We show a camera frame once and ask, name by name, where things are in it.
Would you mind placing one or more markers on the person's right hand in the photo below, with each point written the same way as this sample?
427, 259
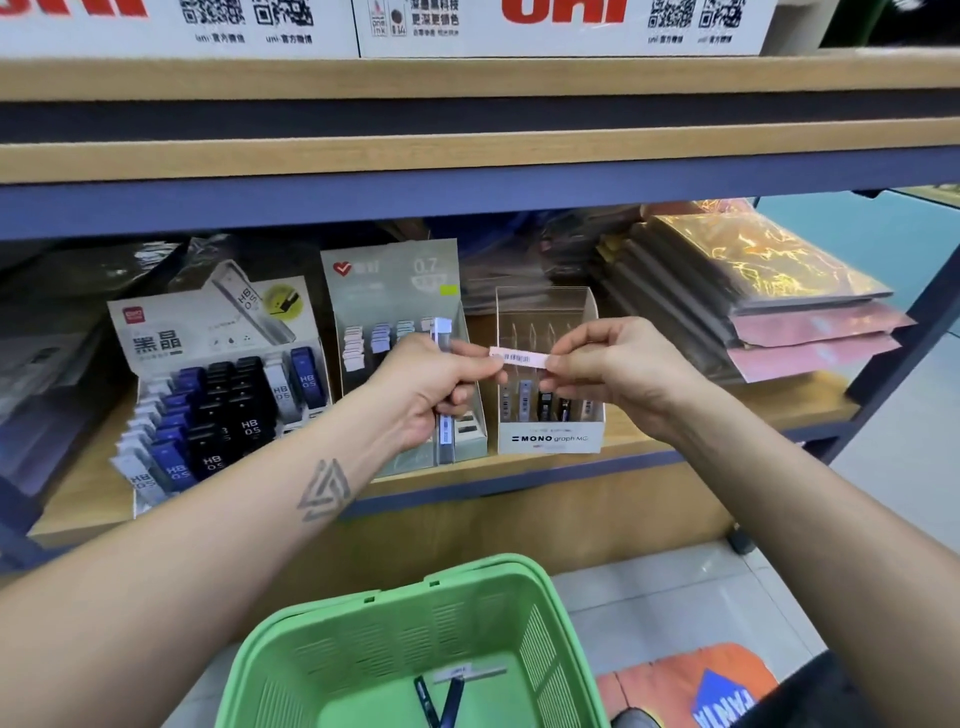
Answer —
630, 375

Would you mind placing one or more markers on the person's left hand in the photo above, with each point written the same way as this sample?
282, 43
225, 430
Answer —
413, 390

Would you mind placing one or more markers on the bundle of lead cases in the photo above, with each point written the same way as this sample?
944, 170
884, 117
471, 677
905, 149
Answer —
444, 432

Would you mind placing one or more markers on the clear plastic display box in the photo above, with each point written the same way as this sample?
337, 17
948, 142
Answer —
548, 438

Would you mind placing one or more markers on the pale green display box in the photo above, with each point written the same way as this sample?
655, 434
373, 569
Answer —
383, 270

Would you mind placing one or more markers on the white display box red label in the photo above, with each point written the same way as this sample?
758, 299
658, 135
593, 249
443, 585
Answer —
180, 323

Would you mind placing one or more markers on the green plastic basket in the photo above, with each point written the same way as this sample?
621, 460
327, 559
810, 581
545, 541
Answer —
315, 653

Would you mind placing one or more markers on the pile of lead cases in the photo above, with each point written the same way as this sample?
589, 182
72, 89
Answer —
443, 698

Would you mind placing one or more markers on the person's left forearm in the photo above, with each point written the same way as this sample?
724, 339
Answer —
165, 593

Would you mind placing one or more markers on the person's right forearm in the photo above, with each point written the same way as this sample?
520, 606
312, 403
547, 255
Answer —
840, 555

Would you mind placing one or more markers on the row of white boxes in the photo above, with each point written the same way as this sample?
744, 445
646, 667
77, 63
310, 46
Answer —
375, 23

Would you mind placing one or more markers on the dark plastic-wrapped packs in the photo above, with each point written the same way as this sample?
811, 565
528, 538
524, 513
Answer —
765, 278

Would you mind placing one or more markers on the colourful printed mat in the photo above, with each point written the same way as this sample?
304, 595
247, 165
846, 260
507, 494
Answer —
705, 675

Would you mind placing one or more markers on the grey sneaker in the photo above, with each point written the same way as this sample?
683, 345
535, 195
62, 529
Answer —
638, 717

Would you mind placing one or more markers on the stack of wrapped paper packs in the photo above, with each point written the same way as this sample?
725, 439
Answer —
45, 398

